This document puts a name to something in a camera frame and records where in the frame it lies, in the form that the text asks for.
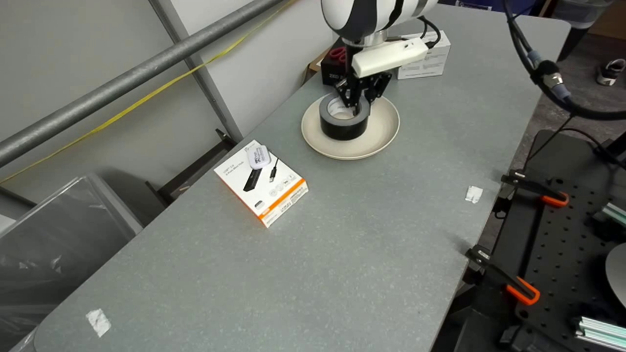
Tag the white stacked boxes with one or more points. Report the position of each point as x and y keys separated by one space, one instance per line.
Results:
x=431 y=64

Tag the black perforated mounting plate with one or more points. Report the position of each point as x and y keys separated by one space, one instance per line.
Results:
x=560 y=261

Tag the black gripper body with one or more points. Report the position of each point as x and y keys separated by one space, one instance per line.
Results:
x=370 y=81

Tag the large grey plastic bin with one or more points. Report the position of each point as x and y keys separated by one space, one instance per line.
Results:
x=59 y=242

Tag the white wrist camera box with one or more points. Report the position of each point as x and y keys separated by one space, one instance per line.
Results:
x=391 y=58

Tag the grey shoe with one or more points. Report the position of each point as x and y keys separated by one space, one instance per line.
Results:
x=612 y=71

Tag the orange and black clamp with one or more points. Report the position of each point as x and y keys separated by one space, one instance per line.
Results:
x=536 y=193
x=505 y=277

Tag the orange and white box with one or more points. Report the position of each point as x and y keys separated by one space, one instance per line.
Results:
x=260 y=189

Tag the long grey metal pole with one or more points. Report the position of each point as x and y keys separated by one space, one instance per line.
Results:
x=129 y=79

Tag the long aluminium extrusion bar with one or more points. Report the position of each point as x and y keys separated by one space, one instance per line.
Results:
x=599 y=333

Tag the white tape patch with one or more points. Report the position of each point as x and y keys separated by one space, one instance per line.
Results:
x=98 y=322
x=474 y=195

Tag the grey round disc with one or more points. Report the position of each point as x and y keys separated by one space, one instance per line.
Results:
x=618 y=275

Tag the short aluminium extrusion bar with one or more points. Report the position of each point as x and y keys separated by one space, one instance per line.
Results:
x=614 y=216

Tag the black rectangular box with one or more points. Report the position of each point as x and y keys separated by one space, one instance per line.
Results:
x=329 y=77

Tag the grey vertical metal post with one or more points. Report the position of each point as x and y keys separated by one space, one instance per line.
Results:
x=196 y=71

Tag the black masking tape roll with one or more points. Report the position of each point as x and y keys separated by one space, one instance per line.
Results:
x=344 y=126

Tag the cream round plate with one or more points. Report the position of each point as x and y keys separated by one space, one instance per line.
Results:
x=354 y=148

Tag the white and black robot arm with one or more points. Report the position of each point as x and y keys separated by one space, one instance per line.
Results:
x=364 y=17

